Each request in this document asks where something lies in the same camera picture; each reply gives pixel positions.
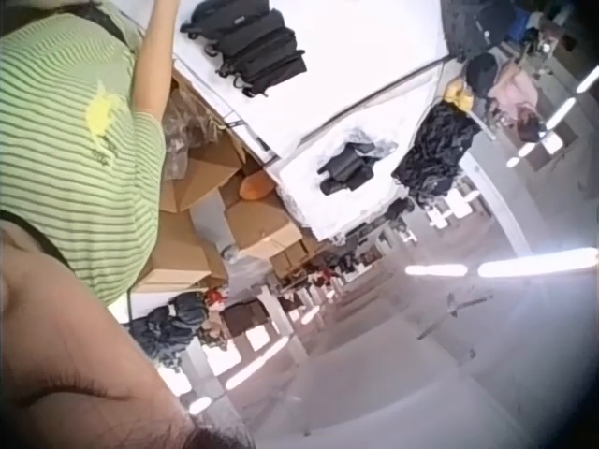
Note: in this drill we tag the small stacked cardboard boxes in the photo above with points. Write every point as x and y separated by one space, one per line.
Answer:
290 259

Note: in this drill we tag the closed brown cardboard box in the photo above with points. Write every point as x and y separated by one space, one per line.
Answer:
259 229

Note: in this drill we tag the orange round object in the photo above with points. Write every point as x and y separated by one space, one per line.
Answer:
255 186

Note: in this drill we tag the distant tables with bags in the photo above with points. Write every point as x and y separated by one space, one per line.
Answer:
355 262

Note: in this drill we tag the person's legs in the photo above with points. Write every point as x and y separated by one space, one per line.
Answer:
210 220

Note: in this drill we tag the open brown cardboard box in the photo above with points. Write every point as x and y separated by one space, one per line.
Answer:
206 180

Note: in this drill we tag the brown bag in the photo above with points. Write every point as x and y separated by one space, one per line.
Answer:
243 317

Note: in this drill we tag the red small item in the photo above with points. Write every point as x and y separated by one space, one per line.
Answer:
216 297

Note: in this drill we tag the clear plastic wrap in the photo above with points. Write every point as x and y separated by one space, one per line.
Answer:
381 140

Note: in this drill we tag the large flat cardboard box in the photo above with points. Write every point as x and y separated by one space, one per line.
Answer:
180 257

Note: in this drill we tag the camouflage fabric bundle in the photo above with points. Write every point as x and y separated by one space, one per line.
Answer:
185 121

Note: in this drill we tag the heap of grey backpacks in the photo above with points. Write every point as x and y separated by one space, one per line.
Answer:
164 327

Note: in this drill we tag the ceiling fan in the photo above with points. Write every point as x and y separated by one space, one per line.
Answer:
456 311

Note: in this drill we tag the pile of black bags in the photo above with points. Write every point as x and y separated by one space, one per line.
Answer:
252 44

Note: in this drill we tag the yellow bag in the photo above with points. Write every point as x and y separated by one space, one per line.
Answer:
458 93

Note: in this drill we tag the long ceiling light strip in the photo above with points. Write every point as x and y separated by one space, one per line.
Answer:
529 266

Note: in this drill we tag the heap of dark luggage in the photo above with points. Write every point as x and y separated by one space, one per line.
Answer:
482 23

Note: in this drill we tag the blue crate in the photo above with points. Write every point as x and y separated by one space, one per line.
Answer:
523 25

